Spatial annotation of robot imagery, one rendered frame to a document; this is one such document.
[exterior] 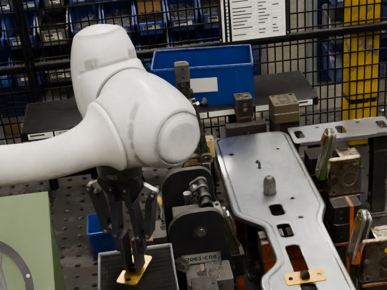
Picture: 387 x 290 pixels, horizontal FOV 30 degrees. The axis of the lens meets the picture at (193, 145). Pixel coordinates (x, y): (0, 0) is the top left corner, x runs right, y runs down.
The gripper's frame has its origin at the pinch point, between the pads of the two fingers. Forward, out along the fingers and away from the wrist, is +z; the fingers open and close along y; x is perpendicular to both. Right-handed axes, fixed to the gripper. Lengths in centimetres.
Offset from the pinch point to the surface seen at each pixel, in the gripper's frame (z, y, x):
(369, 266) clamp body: 23, 39, 33
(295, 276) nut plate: 19.9, 24.5, 23.4
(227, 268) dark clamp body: 12.5, 13.0, 14.0
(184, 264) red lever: 11.2, 4.9, 11.8
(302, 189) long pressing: 20, 20, 57
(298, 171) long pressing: 20, 17, 66
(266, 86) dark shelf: 17, -1, 112
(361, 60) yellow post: 18, 25, 138
